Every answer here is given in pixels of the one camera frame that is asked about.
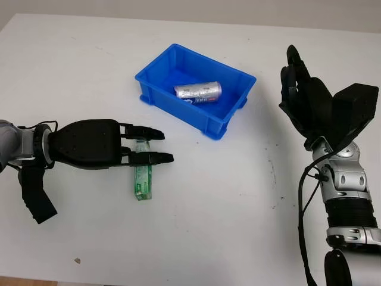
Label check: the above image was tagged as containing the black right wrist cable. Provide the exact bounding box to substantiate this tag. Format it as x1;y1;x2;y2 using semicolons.
297;153;329;286

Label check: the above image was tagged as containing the silver purple cylindrical canister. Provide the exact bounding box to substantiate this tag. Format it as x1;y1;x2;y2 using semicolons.
173;80;223;107

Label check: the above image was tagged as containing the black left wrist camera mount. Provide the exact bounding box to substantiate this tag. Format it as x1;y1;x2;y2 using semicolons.
17;164;58;225

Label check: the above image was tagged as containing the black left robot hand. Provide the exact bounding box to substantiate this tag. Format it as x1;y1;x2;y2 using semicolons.
47;119;174;171

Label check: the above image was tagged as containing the blue plastic tray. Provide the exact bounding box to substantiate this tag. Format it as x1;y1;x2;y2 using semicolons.
134;43;257;141

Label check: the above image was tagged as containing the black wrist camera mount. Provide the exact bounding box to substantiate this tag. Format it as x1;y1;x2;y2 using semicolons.
323;83;380;150
17;164;58;225

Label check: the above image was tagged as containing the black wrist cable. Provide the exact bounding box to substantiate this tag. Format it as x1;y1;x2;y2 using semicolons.
17;120;59;132
297;153;329;286

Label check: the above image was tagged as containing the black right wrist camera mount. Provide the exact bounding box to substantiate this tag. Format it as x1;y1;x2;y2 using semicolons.
323;83;380;150

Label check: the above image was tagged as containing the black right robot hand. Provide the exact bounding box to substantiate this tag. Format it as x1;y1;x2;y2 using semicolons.
279;44;336;144

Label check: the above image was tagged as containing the green rectangular box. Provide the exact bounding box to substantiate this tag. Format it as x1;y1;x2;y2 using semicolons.
130;138;154;201

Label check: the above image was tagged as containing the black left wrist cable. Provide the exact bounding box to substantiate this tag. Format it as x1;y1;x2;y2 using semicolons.
17;120;59;132

